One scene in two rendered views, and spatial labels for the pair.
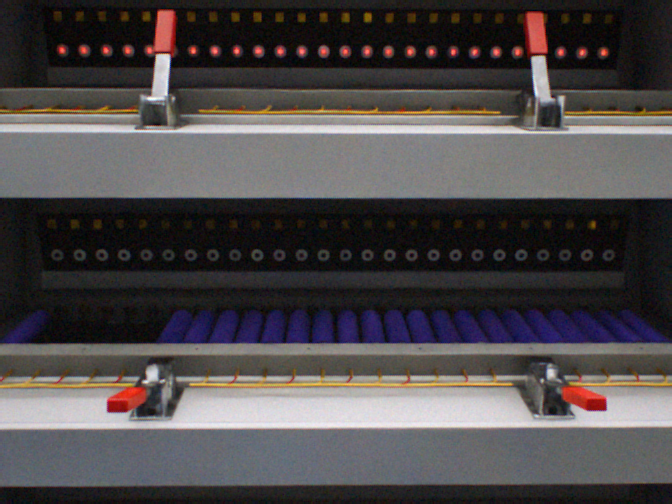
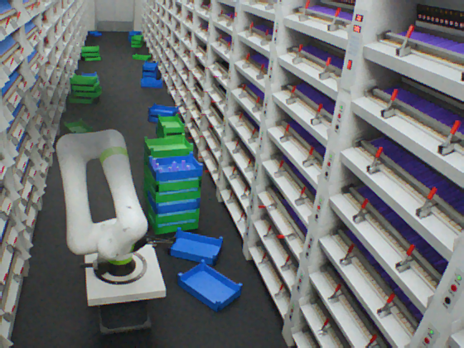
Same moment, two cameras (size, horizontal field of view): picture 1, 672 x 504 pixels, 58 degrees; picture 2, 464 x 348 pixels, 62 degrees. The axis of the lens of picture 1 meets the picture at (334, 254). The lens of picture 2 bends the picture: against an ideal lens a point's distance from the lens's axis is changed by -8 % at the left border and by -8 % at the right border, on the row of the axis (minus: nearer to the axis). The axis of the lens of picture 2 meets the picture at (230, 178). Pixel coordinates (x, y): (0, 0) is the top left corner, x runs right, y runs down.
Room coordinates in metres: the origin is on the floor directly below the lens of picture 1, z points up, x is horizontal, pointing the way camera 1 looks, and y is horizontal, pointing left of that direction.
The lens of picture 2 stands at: (-0.39, -1.59, 1.61)
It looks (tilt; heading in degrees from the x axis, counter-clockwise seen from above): 27 degrees down; 72
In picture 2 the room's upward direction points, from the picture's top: 7 degrees clockwise
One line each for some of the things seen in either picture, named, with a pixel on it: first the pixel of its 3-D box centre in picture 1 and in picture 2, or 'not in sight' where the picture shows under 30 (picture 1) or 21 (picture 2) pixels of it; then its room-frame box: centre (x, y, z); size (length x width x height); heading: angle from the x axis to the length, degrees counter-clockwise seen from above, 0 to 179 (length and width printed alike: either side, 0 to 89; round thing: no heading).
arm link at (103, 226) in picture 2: not in sight; (115, 240); (-0.39, -0.05, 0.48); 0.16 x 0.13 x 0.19; 10
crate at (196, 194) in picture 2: not in sight; (174, 187); (0.00, 0.75, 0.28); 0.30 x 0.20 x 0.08; 9
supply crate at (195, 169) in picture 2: not in sight; (175, 166); (0.00, 0.75, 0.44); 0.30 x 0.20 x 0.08; 9
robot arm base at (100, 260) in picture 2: not in sight; (108, 262); (-0.44, -0.05, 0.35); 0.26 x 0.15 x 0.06; 0
